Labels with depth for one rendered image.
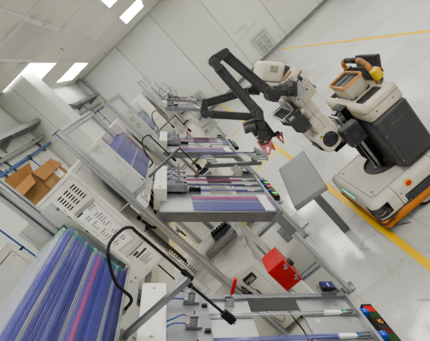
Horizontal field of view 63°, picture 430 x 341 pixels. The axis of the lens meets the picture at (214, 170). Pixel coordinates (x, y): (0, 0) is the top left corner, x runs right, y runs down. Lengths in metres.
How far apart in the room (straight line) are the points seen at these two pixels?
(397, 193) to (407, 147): 0.29
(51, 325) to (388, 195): 2.06
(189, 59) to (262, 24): 2.17
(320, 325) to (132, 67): 9.14
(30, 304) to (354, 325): 0.99
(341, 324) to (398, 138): 1.39
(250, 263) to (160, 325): 1.18
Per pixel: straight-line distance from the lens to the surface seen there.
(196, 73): 9.93
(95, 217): 2.01
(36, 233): 1.27
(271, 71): 2.18
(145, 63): 9.91
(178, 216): 1.98
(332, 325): 1.33
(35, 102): 5.49
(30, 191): 2.07
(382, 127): 2.34
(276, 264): 1.71
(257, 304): 1.36
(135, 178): 2.02
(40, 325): 0.86
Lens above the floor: 1.76
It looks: 17 degrees down
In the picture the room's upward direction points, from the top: 45 degrees counter-clockwise
